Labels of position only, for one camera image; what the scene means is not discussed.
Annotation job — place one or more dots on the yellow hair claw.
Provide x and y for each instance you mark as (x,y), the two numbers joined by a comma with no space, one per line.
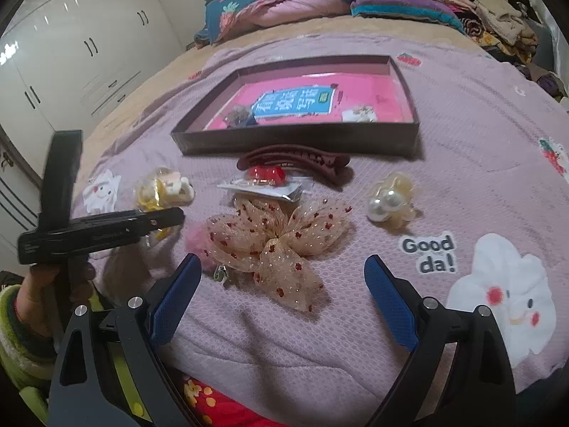
(155,191)

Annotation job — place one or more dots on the striped pillow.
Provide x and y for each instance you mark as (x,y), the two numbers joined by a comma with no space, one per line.
(400,9)

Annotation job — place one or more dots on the white wardrobe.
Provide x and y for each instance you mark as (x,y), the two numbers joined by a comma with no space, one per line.
(89,53)

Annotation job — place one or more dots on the dark brown shallow box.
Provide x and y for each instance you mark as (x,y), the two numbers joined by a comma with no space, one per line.
(289,140)

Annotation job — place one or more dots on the small green charm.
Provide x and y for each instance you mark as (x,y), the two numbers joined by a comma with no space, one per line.
(220,273)

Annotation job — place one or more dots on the maroon hair clip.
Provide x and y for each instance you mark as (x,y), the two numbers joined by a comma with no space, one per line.
(320,167)

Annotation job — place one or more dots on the packaged red hair clip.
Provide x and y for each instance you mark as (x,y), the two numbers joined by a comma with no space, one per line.
(266,175)

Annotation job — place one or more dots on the white curtain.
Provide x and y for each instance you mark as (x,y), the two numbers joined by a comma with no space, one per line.
(555,53)

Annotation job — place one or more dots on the pearl hair claw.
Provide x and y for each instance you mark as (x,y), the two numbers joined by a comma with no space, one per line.
(391,204)

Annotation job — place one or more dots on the person's left hand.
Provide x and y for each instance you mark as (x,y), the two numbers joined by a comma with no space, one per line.
(38,298)

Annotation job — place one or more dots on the person's left forearm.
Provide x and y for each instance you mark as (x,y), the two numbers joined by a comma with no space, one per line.
(17,347)

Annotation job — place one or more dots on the dark hair claw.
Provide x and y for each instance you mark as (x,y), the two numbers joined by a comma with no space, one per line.
(240,115)

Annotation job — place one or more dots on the floral quilt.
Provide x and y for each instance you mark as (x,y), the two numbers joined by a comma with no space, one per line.
(284,9)

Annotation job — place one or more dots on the pile of clothes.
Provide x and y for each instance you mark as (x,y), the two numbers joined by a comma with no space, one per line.
(498,18)

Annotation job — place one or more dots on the purple printed blanket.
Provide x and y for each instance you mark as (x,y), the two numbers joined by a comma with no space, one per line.
(311,356)

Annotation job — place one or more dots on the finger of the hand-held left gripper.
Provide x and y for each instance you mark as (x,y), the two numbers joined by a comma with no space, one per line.
(115,224)

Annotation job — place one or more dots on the tan bed sheet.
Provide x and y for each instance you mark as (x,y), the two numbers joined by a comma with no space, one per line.
(146,98)

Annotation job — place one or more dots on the red floral cloth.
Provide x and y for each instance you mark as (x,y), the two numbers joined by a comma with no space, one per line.
(222,404)

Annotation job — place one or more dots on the beige dotted mesh bow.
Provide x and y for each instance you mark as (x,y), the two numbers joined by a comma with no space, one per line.
(275,240)

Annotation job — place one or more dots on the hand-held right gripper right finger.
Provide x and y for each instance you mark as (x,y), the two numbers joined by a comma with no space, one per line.
(391,302)

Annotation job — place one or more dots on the white floral hair clip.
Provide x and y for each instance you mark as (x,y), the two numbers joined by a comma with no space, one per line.
(361,113)

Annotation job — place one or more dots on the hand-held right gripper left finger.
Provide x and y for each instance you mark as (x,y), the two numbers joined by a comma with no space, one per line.
(178,293)

